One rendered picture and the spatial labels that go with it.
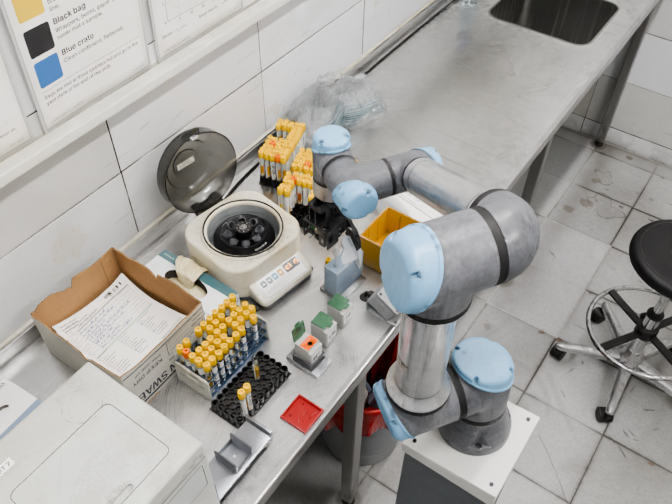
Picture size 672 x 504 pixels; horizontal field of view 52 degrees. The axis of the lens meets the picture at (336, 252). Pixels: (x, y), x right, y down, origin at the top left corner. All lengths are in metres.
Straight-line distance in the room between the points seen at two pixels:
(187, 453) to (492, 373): 0.55
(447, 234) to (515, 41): 1.84
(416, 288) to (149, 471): 0.53
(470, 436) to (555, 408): 1.27
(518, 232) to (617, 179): 2.68
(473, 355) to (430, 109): 1.16
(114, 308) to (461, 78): 1.41
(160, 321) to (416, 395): 0.67
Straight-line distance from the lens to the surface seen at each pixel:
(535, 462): 2.54
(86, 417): 1.24
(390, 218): 1.80
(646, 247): 2.34
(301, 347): 1.52
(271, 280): 1.68
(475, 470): 1.45
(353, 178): 1.27
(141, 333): 1.61
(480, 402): 1.31
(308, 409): 1.52
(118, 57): 1.57
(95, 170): 1.64
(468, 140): 2.19
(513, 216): 0.96
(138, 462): 1.18
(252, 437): 1.46
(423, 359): 1.10
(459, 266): 0.92
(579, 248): 3.20
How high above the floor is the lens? 2.20
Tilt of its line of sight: 48 degrees down
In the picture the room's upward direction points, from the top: 1 degrees clockwise
